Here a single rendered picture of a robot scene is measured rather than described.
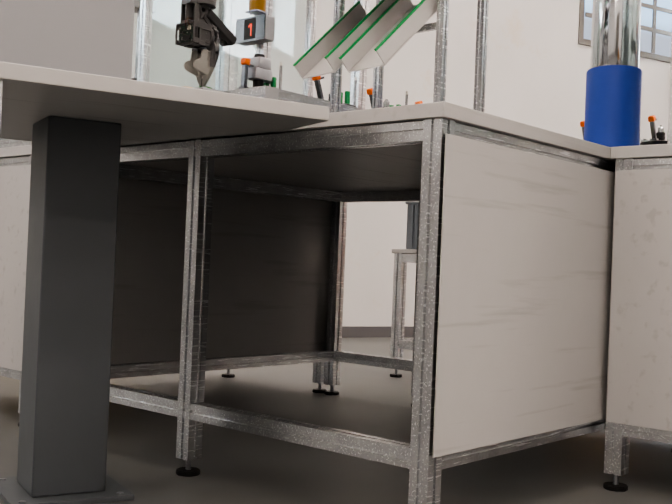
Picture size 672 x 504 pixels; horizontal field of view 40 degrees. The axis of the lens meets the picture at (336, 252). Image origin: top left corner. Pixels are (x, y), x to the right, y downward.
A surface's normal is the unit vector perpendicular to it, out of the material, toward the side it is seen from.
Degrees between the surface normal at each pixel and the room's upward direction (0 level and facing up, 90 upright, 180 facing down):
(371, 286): 90
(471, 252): 90
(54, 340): 90
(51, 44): 90
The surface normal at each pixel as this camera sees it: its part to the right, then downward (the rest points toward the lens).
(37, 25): 0.48, 0.01
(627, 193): -0.66, -0.04
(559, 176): 0.75, 0.03
